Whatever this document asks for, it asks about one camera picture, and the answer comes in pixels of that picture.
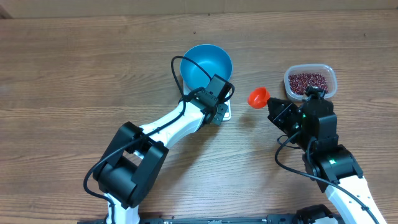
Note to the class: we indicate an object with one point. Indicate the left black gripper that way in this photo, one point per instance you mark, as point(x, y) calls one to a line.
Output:
point(222, 109)

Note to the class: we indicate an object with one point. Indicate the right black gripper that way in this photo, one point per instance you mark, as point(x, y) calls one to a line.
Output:
point(278, 118)

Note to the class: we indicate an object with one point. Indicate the orange measuring scoop blue handle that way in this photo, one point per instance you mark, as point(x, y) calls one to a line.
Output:
point(258, 98)

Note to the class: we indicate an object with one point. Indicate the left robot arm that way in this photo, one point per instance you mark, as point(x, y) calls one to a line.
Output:
point(130, 165)

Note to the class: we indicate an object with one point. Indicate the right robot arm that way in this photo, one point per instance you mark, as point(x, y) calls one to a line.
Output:
point(312, 126)

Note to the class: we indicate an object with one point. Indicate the white kitchen scale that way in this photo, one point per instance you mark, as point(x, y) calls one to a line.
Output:
point(227, 115)

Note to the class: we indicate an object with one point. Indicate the blue bowl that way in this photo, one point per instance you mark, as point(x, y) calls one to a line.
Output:
point(213, 59)

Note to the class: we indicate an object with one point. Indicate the red beans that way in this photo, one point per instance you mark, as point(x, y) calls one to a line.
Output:
point(299, 82)

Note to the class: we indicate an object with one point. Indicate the clear plastic container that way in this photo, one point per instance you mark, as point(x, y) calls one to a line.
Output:
point(323, 69)

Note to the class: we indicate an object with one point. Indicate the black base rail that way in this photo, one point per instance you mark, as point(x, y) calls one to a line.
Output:
point(316, 214)

